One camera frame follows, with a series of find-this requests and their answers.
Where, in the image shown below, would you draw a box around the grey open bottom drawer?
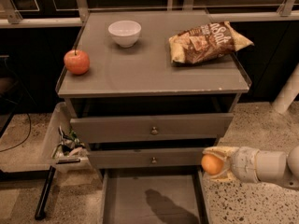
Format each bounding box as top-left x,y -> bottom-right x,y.
98,168 -> 213,224

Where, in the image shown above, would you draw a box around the grey middle drawer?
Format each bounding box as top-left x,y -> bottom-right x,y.
88,147 -> 204,169

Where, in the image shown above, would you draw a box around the red apple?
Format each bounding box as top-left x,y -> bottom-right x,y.
64,49 -> 90,75

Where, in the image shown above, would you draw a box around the white ceramic bowl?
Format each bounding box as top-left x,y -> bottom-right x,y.
108,21 -> 141,48

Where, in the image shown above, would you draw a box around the grey top drawer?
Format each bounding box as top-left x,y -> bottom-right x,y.
70,113 -> 233,143

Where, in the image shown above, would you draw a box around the black cable on floor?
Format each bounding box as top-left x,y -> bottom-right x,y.
0,112 -> 32,153

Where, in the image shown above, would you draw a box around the clear plastic trash bin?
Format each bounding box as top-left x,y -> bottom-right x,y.
42,103 -> 91,173

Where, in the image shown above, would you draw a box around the small orange fruit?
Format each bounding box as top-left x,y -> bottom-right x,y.
201,154 -> 224,175

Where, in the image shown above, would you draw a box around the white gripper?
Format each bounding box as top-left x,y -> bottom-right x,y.
203,147 -> 259,183

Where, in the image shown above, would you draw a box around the black metal leg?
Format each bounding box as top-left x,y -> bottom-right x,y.
35,166 -> 56,220

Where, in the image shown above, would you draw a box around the metal railing frame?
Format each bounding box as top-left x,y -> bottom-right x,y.
0,0 -> 299,24

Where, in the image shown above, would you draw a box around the grey drawer cabinet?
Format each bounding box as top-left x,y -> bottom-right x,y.
55,10 -> 252,175

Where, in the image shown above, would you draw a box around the brown chip bag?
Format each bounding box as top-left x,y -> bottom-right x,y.
169,21 -> 253,64

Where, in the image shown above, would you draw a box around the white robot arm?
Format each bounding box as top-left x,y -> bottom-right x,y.
204,71 -> 299,189

